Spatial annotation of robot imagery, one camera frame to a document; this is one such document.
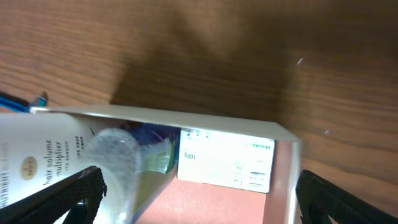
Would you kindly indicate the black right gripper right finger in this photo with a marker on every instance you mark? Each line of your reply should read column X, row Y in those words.
column 320, row 202

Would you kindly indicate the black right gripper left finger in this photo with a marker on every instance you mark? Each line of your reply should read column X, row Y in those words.
column 78, row 197

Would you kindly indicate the white hair product tube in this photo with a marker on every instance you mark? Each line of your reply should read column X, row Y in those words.
column 38, row 150

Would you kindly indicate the clear pump bottle blue liquid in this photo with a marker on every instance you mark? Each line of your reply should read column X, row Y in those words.
column 137, row 160

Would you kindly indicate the green white soap box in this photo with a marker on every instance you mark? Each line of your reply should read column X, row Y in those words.
column 226, row 159

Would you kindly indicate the white cardboard box pink inside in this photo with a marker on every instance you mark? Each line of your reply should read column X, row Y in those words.
column 280, row 201

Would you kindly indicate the blue disposable razor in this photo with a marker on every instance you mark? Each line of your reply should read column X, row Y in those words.
column 20, row 105

